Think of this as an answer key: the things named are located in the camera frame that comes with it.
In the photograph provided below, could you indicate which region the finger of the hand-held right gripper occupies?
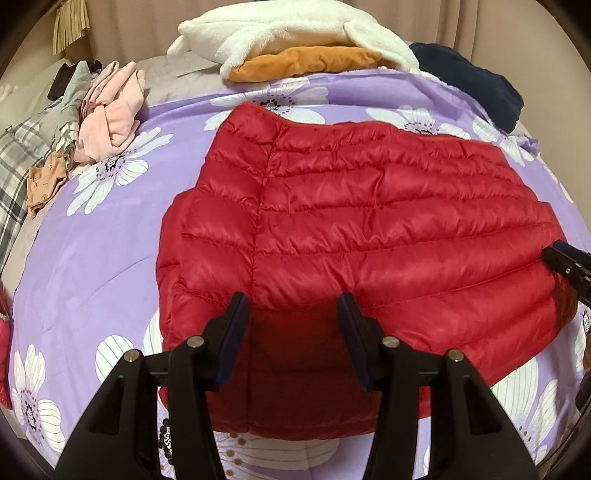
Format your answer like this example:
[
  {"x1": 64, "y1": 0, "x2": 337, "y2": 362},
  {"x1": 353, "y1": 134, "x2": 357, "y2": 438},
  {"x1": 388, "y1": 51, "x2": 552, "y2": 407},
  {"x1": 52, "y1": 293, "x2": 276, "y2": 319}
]
[
  {"x1": 541, "y1": 246, "x2": 591, "y2": 308},
  {"x1": 554, "y1": 239, "x2": 591, "y2": 260}
]

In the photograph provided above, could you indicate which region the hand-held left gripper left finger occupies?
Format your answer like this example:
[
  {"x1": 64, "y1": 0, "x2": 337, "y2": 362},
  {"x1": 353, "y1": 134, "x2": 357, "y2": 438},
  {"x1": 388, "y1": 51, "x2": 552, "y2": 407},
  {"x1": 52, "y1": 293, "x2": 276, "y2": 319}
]
[{"x1": 54, "y1": 292, "x2": 251, "y2": 480}]

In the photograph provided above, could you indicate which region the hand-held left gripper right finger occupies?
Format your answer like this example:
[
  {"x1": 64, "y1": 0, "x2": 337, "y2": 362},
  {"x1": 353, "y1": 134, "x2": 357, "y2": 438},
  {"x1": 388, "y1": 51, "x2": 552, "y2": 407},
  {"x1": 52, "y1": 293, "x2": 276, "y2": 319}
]
[{"x1": 336, "y1": 292, "x2": 539, "y2": 480}]

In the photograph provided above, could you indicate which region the red puffer jacket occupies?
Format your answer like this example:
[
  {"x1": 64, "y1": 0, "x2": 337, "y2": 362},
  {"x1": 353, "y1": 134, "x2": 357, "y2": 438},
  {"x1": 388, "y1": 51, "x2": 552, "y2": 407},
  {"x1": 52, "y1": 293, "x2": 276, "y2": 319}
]
[
  {"x1": 156, "y1": 102, "x2": 580, "y2": 441},
  {"x1": 0, "y1": 295, "x2": 14, "y2": 409}
]

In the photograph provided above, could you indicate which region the purple floral blanket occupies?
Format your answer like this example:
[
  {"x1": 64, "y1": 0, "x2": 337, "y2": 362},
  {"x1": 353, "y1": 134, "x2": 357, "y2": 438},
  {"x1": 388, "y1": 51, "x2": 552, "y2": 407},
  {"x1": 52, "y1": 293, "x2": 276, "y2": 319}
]
[{"x1": 9, "y1": 69, "x2": 591, "y2": 480}]

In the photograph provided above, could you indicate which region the navy garment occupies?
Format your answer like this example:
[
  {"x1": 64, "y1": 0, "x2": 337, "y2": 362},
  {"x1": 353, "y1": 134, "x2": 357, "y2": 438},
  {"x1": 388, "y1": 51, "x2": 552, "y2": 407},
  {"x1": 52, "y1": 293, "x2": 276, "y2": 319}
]
[{"x1": 409, "y1": 42, "x2": 525, "y2": 134}]

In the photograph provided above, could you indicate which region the beige curtain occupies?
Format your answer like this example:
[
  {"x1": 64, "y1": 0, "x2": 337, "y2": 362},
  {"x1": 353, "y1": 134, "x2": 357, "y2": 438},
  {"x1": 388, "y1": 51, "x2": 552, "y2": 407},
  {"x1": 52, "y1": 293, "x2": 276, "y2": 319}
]
[
  {"x1": 88, "y1": 0, "x2": 195, "y2": 58},
  {"x1": 406, "y1": 0, "x2": 555, "y2": 70}
]

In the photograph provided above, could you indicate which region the tan printed garment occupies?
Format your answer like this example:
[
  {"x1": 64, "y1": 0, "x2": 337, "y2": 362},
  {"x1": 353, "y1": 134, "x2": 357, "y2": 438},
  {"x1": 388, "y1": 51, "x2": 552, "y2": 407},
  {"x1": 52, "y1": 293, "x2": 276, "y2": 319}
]
[{"x1": 25, "y1": 152, "x2": 70, "y2": 217}]

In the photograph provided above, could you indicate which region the pink garment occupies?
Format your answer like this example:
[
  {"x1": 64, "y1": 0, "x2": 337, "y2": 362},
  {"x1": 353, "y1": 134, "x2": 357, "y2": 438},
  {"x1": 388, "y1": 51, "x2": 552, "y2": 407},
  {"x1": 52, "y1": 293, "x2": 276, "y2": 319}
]
[{"x1": 73, "y1": 62, "x2": 146, "y2": 164}]

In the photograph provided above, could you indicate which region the grey plaid blanket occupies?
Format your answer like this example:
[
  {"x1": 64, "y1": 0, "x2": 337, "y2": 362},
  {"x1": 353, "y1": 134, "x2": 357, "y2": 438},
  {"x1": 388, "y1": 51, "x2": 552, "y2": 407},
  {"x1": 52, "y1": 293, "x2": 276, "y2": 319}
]
[{"x1": 0, "y1": 108, "x2": 61, "y2": 273}]

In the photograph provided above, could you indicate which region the orange garment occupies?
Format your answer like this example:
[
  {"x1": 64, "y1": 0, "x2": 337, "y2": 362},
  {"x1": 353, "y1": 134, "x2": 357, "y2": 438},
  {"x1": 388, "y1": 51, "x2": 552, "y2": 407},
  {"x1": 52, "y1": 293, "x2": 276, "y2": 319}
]
[{"x1": 229, "y1": 46, "x2": 384, "y2": 84}]

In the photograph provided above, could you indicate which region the grey striped garment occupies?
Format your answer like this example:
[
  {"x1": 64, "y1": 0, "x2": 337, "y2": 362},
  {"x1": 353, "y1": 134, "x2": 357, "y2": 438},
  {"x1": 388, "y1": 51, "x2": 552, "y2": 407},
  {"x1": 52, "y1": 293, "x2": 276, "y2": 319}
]
[{"x1": 48, "y1": 60, "x2": 100, "y2": 153}]

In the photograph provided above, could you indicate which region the dark brown garment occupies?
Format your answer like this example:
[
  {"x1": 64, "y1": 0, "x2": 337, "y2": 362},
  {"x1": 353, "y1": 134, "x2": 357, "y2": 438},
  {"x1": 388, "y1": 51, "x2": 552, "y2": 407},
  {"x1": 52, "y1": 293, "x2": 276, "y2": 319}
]
[{"x1": 50, "y1": 60, "x2": 102, "y2": 99}]

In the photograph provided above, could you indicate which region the white fleece garment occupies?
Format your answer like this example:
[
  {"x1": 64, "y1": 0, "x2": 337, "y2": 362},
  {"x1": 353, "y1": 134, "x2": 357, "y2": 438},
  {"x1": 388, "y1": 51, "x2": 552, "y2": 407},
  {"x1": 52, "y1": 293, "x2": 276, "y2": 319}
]
[{"x1": 167, "y1": 7, "x2": 419, "y2": 81}]

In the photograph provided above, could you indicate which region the cream pillow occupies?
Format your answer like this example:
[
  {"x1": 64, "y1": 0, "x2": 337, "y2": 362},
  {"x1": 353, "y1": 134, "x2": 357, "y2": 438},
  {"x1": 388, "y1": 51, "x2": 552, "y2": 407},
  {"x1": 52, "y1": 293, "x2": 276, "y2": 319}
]
[{"x1": 0, "y1": 58, "x2": 75, "y2": 127}]

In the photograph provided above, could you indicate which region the yellow pleated fabric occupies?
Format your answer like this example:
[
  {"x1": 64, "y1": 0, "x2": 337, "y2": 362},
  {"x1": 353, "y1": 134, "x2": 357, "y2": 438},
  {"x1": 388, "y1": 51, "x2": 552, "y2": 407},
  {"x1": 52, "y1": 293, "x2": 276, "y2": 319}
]
[{"x1": 52, "y1": 0, "x2": 90, "y2": 56}]

